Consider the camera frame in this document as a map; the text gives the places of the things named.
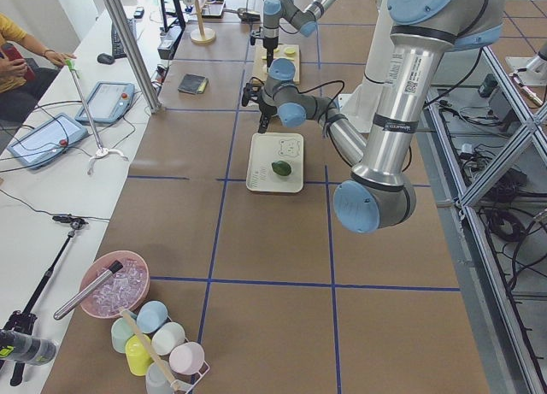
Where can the person's hand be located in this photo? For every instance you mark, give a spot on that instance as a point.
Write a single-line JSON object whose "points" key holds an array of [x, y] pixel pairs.
{"points": [[59, 59]]}

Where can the green cup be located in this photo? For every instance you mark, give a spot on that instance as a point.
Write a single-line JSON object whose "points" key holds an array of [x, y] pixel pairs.
{"points": [[120, 333]]}

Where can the green avocado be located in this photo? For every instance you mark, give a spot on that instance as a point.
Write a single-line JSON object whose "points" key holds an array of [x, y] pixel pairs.
{"points": [[281, 168]]}

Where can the reach grabber stick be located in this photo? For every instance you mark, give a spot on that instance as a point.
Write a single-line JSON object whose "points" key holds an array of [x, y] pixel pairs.
{"points": [[102, 151]]}

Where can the pink cup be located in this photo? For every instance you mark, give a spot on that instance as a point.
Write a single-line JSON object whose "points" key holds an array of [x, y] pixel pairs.
{"points": [[187, 358]]}

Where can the wooden cutting board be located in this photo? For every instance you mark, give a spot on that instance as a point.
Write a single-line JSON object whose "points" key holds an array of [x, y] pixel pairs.
{"points": [[260, 69]]}

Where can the wooden stick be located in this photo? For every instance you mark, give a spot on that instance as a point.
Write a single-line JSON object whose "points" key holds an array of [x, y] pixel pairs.
{"points": [[175, 384]]}

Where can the teach pendant tablet near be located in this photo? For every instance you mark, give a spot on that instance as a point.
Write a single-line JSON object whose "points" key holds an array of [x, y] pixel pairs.
{"points": [[46, 142]]}

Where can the black tripod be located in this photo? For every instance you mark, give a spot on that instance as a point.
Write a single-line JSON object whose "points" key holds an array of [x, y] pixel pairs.
{"points": [[22, 321]]}

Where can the teach pendant tablet far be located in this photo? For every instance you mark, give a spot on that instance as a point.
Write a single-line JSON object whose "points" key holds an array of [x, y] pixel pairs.
{"points": [[109, 101]]}

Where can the black keyboard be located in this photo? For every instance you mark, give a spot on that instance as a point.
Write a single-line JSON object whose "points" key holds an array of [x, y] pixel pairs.
{"points": [[116, 43]]}

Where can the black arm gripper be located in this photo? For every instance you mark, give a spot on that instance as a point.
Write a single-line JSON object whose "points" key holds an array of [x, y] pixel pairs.
{"points": [[270, 49]]}

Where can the aluminium frame post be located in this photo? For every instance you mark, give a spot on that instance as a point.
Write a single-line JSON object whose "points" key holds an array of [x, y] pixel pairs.
{"points": [[118, 16]]}

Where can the yellow cup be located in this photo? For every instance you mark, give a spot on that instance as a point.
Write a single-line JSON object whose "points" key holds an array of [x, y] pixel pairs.
{"points": [[137, 357]]}

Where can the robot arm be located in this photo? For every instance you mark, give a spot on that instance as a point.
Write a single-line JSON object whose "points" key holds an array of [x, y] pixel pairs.
{"points": [[281, 72], [378, 194]]}

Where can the wooden stand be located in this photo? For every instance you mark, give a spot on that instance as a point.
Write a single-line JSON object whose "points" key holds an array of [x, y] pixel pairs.
{"points": [[202, 35]]}

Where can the white cup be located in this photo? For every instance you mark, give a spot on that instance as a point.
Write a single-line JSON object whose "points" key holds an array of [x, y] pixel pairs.
{"points": [[168, 337]]}

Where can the pink bowl with ice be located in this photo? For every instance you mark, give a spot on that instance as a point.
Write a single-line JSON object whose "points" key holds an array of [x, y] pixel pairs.
{"points": [[125, 289]]}

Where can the blue cup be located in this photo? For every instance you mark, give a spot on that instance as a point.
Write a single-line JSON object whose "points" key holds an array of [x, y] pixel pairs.
{"points": [[152, 316]]}

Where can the black green bottle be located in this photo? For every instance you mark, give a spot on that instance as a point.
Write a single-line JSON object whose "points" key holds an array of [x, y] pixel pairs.
{"points": [[24, 348]]}

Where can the metal scoop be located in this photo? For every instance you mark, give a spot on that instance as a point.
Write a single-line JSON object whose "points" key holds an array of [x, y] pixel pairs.
{"points": [[245, 15]]}

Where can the yellow sponge cloth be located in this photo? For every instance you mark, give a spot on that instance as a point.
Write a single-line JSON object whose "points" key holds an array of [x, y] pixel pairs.
{"points": [[203, 86]]}

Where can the dark tray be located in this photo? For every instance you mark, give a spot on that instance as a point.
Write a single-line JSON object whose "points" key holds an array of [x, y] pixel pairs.
{"points": [[213, 9]]}

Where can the grey cup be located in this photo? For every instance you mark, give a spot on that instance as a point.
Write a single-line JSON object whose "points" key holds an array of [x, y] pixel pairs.
{"points": [[156, 382]]}

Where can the teach pendant tablet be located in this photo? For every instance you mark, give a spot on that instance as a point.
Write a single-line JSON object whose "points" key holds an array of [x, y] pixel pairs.
{"points": [[109, 101], [46, 142]]}

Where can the white bear tray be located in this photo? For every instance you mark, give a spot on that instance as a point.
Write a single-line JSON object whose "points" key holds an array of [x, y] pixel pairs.
{"points": [[269, 147]]}

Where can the black computer mouse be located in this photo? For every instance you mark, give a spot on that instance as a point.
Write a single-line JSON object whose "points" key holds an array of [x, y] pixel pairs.
{"points": [[105, 59]]}

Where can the aluminium frame rail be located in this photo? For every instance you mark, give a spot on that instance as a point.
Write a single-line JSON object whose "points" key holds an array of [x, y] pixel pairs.
{"points": [[487, 149]]}

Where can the white wire cup rack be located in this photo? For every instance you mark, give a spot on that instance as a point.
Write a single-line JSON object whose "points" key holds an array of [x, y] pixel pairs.
{"points": [[189, 382]]}

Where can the steel cylinder tool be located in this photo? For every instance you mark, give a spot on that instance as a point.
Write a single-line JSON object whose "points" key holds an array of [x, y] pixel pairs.
{"points": [[77, 299]]}

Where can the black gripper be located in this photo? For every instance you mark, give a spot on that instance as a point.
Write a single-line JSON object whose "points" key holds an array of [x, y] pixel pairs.
{"points": [[266, 110]]}

